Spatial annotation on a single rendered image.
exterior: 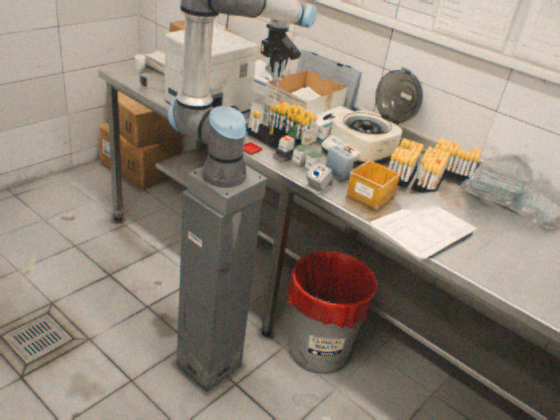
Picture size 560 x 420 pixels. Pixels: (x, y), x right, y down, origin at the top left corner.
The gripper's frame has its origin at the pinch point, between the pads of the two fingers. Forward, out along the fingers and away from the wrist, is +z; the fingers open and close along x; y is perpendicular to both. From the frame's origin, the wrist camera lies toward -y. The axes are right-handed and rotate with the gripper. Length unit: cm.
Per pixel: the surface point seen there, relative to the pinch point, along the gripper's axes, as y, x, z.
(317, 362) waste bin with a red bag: -53, 13, 106
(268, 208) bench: 23, -32, 87
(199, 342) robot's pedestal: -23, 53, 90
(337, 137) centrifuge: -22.3, -15.9, 19.8
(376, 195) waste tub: -58, 7, 20
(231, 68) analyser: 24.9, 0.9, 3.8
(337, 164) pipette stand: -35.8, 0.8, 20.5
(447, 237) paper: -85, 3, 24
